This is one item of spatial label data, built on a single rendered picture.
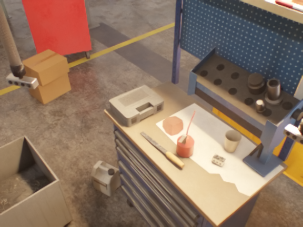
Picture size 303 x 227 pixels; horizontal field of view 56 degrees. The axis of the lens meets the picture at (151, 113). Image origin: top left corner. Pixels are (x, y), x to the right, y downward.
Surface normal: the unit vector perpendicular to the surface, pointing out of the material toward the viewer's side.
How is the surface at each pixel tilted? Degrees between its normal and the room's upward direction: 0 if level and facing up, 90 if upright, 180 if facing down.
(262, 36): 90
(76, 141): 0
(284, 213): 0
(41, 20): 90
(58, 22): 90
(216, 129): 0
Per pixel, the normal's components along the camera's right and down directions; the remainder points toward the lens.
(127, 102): 0.00, -0.75
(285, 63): -0.80, 0.40
